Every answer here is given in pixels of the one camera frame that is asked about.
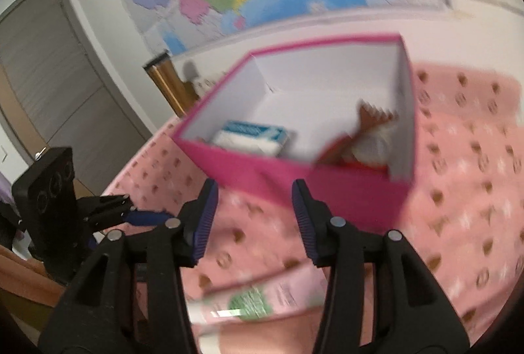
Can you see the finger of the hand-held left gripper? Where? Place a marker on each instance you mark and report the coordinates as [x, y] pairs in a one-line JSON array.
[[118, 210]]

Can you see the pink printed blanket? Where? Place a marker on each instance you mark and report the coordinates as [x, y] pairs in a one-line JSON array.
[[458, 182]]

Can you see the pink cardboard box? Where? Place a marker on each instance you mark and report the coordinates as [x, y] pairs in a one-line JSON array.
[[327, 100]]

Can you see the red and brown snack packet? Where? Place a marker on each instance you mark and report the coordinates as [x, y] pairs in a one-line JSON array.
[[368, 141]]

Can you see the pink packet with green label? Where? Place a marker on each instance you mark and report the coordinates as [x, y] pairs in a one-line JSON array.
[[262, 296]]

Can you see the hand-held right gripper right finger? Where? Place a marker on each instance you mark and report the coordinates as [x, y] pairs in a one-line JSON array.
[[305, 218]]

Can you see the grey door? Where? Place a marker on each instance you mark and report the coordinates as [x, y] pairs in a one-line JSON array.
[[61, 83]]

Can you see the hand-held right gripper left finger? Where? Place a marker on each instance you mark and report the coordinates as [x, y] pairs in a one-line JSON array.
[[204, 218]]

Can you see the blue and white small box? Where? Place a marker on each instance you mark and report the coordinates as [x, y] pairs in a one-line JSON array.
[[254, 137]]

